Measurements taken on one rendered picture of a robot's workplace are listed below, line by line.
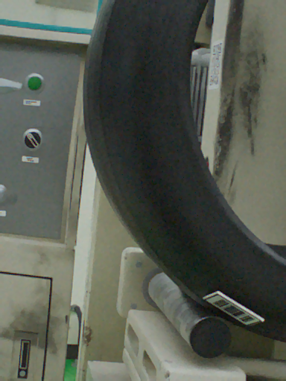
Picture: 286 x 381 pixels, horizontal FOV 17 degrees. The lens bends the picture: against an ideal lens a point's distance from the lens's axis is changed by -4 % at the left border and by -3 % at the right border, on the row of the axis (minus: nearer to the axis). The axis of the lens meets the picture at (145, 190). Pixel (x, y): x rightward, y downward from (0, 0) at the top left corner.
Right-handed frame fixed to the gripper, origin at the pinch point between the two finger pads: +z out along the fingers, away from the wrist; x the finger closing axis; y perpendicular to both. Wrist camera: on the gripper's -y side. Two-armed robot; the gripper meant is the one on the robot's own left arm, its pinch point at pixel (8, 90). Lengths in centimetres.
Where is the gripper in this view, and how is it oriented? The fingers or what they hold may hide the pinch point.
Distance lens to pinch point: 107.6
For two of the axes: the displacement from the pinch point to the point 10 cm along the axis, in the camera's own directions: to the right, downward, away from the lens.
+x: -1.3, -0.6, 9.9
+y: 2.3, -9.7, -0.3
